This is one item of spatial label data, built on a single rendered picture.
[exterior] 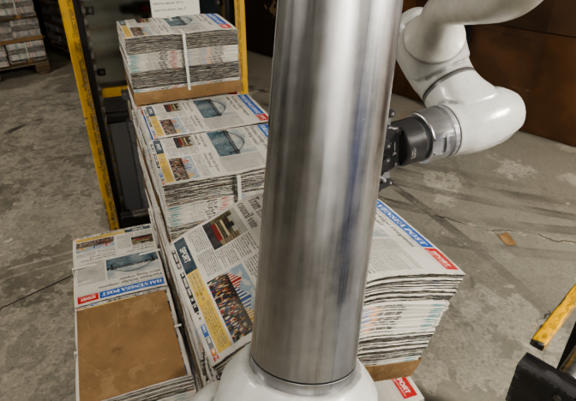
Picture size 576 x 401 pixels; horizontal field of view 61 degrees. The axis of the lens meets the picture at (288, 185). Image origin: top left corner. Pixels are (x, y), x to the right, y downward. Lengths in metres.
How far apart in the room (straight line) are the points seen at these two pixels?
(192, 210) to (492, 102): 0.75
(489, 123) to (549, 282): 2.03
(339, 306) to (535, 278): 2.44
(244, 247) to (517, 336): 1.83
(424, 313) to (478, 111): 0.34
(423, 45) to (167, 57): 1.03
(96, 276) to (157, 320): 0.32
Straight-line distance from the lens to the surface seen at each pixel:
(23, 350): 2.48
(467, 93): 0.87
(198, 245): 0.85
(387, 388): 1.07
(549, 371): 1.24
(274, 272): 0.42
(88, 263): 1.81
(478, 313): 2.52
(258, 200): 0.88
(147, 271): 1.72
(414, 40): 0.89
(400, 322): 0.84
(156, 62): 1.72
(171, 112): 1.65
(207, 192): 1.25
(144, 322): 1.54
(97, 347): 1.51
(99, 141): 2.36
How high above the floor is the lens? 1.66
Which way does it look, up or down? 30 degrees down
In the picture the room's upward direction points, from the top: straight up
